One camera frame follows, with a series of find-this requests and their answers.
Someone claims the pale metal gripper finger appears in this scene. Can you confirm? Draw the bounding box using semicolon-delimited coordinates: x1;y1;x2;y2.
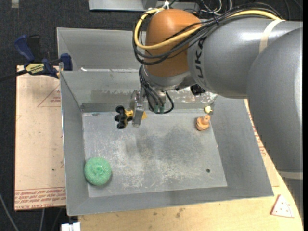
131;109;145;128

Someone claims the yellow and black toy vehicle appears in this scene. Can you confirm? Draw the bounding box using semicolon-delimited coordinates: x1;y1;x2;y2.
115;105;148;130

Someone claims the orange ridged toy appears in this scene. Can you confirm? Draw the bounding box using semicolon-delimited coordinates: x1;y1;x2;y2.
195;114;211;132

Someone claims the black cylinder on white bracket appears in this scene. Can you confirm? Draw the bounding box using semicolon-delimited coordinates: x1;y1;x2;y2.
189;83;206;96

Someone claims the white triangular sanding sheet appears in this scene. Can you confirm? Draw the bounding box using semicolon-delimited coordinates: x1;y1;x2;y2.
270;194;295;218

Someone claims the grey metal bin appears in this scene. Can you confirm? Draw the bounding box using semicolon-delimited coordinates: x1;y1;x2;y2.
56;27;275;217

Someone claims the green round scouring pad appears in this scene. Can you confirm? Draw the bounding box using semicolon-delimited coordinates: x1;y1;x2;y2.
84;156;113;186

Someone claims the brown cardboard board, red print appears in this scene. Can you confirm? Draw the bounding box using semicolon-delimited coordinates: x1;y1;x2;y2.
14;65;280;212

